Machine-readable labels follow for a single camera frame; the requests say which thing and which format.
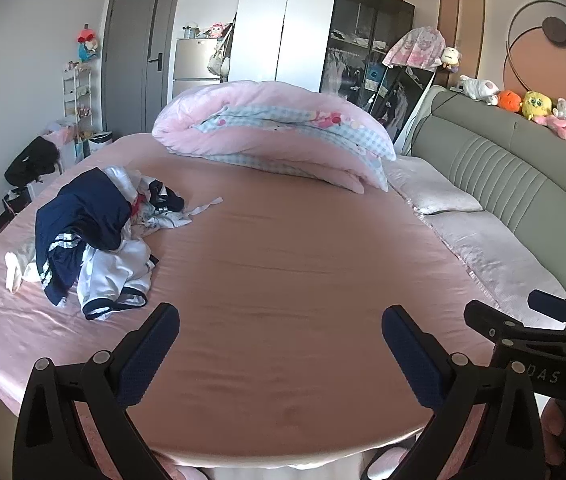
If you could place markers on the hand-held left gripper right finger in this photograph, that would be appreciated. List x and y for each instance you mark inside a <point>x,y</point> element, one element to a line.
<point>408,360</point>

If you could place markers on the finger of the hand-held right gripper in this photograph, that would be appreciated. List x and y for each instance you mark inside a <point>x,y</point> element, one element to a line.
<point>548,304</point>
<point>485,317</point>

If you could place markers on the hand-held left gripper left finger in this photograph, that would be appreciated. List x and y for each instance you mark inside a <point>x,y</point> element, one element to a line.
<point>148,355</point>

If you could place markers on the navy white-striped pants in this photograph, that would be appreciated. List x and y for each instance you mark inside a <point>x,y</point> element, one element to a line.
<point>88,210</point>

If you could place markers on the person's right hand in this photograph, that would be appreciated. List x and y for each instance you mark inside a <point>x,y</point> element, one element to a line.
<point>555,417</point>

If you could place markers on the large pale pink pillow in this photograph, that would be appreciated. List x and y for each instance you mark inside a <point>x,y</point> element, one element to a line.
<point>493,255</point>

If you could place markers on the white navy-trimmed shirt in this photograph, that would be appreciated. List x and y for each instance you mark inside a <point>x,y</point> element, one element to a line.
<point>108,270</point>

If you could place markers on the grey-green padded headboard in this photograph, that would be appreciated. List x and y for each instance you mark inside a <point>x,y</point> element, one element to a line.
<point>513,170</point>

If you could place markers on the small pale pink pillow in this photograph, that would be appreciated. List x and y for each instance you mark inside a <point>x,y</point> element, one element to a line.
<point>433,187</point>

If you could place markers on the red cloth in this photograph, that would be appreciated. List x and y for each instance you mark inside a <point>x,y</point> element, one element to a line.
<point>135,204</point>

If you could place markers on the pink bed sheet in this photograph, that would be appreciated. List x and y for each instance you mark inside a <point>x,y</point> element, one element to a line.
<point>288,260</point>

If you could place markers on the white navy-collared top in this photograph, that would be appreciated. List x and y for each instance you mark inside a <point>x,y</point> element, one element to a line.
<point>165,199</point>

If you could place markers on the small white cloth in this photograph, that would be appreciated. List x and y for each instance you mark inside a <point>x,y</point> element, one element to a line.
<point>15,270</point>

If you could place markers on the plain white garment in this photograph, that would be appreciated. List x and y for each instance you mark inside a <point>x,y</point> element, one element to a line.
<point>118,180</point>

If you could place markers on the pink white bear plush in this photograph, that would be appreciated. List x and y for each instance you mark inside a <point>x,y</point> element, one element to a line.
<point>563,120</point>

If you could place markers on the yellow plush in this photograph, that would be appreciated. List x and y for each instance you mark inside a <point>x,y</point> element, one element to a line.
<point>537,105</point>

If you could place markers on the orange plush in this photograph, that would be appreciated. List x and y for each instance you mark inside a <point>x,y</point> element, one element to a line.
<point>509,101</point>

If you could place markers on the white bin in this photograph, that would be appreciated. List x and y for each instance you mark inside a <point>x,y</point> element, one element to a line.
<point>100,142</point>

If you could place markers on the black bag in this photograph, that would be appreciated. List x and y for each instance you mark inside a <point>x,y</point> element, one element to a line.
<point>35,160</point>

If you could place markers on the white dog plush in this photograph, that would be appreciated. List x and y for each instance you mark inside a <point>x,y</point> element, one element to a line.
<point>478,89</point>

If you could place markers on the leaning black glass panel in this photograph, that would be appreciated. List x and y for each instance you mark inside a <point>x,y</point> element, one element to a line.
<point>403,100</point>

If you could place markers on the pink bag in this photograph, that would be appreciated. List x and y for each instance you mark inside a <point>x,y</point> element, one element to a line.
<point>63,137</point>

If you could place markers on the white shelf rack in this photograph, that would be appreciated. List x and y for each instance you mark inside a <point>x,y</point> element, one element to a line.
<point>77,95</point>

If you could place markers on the pink printed garment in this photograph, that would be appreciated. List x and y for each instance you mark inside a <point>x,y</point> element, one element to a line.
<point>413,47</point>

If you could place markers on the silver fridge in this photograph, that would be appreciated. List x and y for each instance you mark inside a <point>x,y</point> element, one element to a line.
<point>193,65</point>

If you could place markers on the grey door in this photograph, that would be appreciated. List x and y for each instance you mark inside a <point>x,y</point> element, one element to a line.
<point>133,60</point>

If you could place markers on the white handbag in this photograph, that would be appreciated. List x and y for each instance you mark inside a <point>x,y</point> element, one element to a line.
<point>218,62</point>

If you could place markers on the black glass cabinet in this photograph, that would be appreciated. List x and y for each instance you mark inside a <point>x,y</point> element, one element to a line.
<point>363,25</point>

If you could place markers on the pink plush doll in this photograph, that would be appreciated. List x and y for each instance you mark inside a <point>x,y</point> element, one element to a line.
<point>218,30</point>

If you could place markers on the white wardrobe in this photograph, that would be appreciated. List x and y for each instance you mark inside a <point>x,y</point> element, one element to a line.
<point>283,25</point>

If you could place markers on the brown round wall disc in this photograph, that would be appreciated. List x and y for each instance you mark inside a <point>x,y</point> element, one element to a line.
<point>556,29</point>

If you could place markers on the red blue wall plush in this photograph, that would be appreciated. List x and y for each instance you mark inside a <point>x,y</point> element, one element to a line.
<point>88,42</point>

